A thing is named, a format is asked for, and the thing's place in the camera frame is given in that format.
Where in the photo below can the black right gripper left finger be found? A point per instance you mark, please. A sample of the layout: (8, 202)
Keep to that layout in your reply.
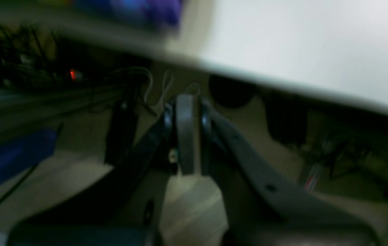
(123, 208)

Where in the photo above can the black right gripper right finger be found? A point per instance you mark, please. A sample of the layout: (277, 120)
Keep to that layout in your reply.
(262, 206)

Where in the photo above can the black T-shirt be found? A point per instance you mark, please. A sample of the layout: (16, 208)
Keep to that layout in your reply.
(154, 14)

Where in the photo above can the blue box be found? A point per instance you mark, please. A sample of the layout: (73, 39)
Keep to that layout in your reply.
(25, 152)

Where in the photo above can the grey power strip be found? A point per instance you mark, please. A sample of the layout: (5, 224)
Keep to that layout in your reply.
(31, 79)

